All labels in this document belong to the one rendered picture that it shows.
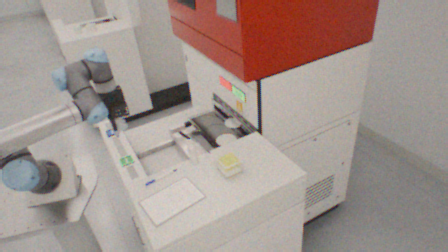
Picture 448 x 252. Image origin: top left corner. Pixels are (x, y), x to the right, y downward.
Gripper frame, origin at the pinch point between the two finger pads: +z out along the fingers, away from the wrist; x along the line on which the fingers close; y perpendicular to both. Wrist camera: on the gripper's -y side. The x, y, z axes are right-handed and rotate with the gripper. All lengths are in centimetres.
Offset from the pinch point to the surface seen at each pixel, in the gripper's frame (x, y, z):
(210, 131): 6.2, 44.2, 20.7
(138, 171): -9.5, 3.1, 14.6
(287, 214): -50, 49, 32
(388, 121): 16, 207, 85
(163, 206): -34.4, 5.0, 13.9
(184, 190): -31.4, 14.6, 13.8
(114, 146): 14.1, -1.2, 14.6
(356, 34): -15, 116, -18
